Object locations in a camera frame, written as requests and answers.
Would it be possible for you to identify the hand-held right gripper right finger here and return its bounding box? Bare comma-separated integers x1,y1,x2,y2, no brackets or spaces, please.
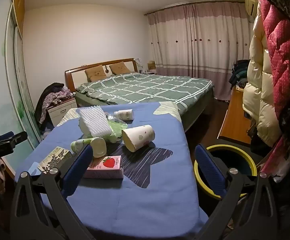
194,144,280,240

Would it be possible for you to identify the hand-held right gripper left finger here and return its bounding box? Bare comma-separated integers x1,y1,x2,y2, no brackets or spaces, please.
10,144,96,240

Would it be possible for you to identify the pink strawberry milk carton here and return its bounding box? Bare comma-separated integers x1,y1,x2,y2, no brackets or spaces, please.
83,155,124,179

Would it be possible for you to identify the floral drink carton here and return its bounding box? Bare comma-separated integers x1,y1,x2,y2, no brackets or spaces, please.
38,146,73,174

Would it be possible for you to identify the yellow-rimmed dark trash bin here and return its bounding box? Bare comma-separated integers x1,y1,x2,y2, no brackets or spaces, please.
194,144,257,200

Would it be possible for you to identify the green bottle with white cap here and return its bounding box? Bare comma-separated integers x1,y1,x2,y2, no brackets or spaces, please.
70,137,107,158

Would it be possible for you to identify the white foam net sleeve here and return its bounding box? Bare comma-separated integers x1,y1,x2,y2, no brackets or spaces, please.
78,106,113,137

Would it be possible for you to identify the green plastic bag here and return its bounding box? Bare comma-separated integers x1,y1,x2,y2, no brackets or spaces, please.
107,120,125,143

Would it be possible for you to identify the white paper cup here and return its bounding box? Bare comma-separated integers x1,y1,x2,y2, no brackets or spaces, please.
121,124,156,152

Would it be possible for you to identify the white pill bottle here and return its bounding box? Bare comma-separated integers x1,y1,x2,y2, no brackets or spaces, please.
113,109,134,121

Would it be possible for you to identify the blue star-printed blanket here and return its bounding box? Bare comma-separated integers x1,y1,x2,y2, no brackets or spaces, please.
14,101,209,240

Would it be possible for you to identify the white nightstand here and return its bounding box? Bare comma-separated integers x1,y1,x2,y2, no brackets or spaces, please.
47,97,78,127

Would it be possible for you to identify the clothes pile on nightstand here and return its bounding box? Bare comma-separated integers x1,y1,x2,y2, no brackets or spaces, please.
34,82,76,130

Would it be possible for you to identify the wooden desk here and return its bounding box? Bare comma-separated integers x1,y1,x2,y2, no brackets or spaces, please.
217,85,253,144

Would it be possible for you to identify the pink patterned scarf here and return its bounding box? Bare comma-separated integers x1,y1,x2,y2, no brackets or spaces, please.
260,135,285,173

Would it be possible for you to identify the white plastic bag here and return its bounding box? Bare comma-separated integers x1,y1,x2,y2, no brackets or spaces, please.
270,152,290,183

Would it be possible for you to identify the wooden bed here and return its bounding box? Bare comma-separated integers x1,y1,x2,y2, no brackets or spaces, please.
65,58,215,133

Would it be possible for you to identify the cream puffer jacket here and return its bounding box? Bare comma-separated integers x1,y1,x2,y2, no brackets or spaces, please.
242,10,285,147

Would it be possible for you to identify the brown pillow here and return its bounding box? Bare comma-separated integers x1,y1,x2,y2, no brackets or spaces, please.
85,65,108,82
109,62,131,75

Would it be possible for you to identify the green checked duvet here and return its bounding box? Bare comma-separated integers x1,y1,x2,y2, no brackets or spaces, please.
75,72,215,113

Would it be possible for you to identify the dark clothes pile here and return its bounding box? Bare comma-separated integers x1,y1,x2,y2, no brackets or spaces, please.
229,59,250,88

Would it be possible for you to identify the pink and white curtain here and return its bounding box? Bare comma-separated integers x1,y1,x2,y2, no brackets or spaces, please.
147,1,254,100

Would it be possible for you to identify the red quilted jacket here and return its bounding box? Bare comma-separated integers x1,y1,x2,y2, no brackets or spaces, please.
256,0,290,125

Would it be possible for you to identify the wall air conditioner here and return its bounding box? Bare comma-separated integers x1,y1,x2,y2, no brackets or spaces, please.
244,0,258,18

